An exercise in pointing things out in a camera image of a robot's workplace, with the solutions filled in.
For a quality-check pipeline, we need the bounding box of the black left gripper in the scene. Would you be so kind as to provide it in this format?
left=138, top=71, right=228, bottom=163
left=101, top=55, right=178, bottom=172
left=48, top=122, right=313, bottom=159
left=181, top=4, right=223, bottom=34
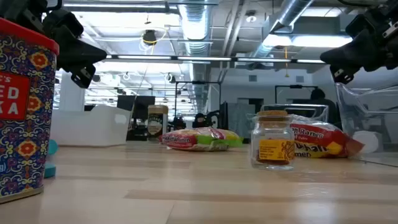
left=42, top=8, right=108, bottom=90

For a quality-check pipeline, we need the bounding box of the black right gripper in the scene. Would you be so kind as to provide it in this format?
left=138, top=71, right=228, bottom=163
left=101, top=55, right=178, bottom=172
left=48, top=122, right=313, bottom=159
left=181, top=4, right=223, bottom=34
left=320, top=2, right=398, bottom=85

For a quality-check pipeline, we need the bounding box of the red yellow ramen packet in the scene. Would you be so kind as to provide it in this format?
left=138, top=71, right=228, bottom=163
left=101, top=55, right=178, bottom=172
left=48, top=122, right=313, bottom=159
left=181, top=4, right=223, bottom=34
left=290, top=114, right=365, bottom=159

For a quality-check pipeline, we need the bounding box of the brown-lid mustard jar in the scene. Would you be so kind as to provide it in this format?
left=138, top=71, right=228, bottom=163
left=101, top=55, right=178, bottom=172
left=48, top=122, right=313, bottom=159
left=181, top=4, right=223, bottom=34
left=147, top=105, right=169, bottom=141

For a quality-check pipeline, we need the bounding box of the pink green ramen packet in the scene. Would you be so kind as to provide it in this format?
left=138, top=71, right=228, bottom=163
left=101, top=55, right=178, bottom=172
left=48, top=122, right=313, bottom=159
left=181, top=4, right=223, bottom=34
left=159, top=126, right=244, bottom=152

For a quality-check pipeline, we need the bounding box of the white pillar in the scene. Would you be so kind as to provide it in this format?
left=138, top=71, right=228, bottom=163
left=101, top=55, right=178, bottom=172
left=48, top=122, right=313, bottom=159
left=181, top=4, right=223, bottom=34
left=58, top=70, right=86, bottom=111

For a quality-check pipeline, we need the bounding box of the person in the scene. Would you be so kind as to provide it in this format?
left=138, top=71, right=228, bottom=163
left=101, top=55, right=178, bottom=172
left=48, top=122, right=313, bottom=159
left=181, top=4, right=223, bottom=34
left=306, top=88, right=338, bottom=125
left=192, top=112, right=208, bottom=129

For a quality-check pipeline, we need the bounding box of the large clear plastic bin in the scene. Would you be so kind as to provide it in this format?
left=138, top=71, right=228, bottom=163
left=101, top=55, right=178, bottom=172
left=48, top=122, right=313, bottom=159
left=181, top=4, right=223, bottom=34
left=335, top=82, right=398, bottom=167

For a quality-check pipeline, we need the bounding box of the white plastic bin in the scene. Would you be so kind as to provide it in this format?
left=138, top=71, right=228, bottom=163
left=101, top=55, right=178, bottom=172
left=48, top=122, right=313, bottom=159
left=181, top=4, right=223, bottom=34
left=51, top=105, right=131, bottom=147

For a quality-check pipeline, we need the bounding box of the black monitor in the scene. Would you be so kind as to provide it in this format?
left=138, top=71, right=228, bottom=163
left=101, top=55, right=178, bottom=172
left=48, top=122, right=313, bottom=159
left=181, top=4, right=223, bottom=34
left=117, top=95, right=155, bottom=121

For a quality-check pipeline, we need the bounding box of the patterned red-lid spice tin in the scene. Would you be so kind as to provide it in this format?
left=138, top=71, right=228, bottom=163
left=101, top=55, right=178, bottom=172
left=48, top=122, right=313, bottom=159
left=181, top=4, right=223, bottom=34
left=0, top=17, right=60, bottom=205

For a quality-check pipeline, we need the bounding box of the small cork-lid glass jar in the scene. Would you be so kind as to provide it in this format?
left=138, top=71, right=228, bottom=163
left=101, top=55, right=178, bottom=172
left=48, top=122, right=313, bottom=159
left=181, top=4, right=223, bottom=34
left=250, top=110, right=295, bottom=171

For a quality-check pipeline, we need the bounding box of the LED light bar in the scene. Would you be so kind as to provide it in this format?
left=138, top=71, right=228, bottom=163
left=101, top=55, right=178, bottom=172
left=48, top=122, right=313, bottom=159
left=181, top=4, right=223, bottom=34
left=105, top=54, right=327, bottom=65

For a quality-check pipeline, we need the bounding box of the yellow hanging cord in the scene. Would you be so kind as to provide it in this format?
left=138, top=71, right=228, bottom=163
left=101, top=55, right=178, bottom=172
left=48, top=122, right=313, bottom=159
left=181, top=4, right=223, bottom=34
left=284, top=46, right=290, bottom=78

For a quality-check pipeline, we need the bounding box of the black rig camera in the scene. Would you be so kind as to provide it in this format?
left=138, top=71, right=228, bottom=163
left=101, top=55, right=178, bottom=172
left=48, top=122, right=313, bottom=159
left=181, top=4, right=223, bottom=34
left=142, top=29, right=158, bottom=47

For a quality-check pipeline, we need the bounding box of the slanted silver ventilation duct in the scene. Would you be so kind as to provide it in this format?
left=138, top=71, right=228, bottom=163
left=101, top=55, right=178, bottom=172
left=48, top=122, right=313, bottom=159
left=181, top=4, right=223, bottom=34
left=248, top=0, right=315, bottom=58

